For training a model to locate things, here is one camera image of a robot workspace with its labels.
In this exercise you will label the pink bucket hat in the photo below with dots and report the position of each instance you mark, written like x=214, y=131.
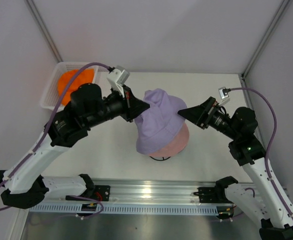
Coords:
x=178, y=143

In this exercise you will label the purple bucket hat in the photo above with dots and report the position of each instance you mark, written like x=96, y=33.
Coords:
x=158, y=125

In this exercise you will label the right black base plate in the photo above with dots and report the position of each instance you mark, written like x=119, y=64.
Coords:
x=209, y=195

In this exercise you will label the left aluminium corner post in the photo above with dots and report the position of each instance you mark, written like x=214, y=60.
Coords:
x=41, y=25

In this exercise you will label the white plastic basket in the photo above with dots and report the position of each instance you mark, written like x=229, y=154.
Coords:
x=61, y=75

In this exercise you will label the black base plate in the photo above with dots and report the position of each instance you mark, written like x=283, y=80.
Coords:
x=100, y=193
x=209, y=195

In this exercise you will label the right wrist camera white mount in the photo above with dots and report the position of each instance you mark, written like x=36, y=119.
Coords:
x=224, y=95

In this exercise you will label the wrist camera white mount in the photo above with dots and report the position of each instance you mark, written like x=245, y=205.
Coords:
x=117, y=77
x=224, y=95

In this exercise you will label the black wire hat stand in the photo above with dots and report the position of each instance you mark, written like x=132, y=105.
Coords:
x=160, y=159

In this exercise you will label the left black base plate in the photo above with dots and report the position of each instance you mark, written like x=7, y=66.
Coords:
x=100, y=193

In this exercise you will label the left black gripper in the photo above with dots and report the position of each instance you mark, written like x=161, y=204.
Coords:
x=132, y=106

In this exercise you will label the right aluminium corner post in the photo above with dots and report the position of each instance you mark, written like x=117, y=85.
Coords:
x=266, y=37

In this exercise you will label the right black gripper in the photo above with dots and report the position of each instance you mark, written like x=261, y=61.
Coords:
x=202, y=114

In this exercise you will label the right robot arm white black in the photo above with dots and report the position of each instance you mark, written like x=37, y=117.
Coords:
x=274, y=214

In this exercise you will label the aluminium rail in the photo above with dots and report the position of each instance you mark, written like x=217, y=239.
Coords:
x=134, y=191

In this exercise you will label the white slotted cable duct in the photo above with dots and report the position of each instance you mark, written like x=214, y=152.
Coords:
x=135, y=209

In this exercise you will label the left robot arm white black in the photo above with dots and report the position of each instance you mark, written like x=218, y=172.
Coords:
x=25, y=187

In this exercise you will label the aluminium corner post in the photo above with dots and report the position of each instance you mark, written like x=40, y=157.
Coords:
x=41, y=25
x=266, y=37

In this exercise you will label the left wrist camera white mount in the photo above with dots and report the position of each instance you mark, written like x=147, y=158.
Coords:
x=117, y=77

